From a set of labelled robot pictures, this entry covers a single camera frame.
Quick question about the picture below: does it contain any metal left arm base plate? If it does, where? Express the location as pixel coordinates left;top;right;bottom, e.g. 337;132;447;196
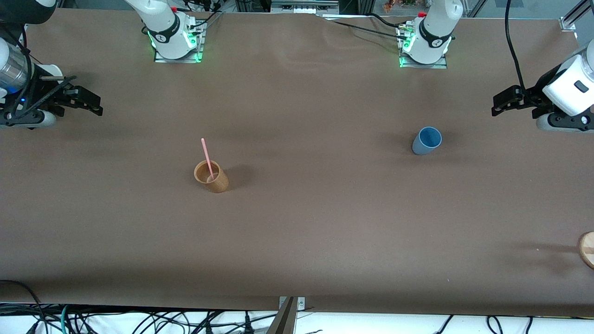
398;24;448;69

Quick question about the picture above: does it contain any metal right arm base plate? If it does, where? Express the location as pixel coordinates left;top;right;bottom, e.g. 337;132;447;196
153;19;206;63

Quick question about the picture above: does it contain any grey metal box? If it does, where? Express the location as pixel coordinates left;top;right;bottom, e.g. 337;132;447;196
271;0;340;14

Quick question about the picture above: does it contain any black cable on table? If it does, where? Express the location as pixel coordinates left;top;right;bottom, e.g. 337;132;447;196
368;13;407;29
330;20;405;39

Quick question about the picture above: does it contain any dark slanted bar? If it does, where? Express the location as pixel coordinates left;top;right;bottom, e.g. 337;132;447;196
266;297;297;334

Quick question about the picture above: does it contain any thick black hanging cable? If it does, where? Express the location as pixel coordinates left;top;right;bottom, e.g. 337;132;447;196
505;0;528;93

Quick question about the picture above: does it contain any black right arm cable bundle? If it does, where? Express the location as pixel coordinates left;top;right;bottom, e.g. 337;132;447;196
0;23;34;116

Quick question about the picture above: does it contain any black looped floor cable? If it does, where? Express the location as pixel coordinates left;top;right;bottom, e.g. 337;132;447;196
0;280;49;334

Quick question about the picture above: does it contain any brown bamboo cup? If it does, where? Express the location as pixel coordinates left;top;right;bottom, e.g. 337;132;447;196
194;160;229;194

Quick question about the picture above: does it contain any round wooden disc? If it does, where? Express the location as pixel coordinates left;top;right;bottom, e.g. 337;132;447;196
578;231;594;270

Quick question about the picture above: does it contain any aluminium frame profile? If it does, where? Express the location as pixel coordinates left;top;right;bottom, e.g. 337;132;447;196
559;0;594;32

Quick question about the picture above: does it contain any blue plastic cup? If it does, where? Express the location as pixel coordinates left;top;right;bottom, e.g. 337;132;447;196
412;127;443;156

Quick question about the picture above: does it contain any pink chopstick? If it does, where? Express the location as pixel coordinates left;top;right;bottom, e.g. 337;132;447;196
201;138;215;181

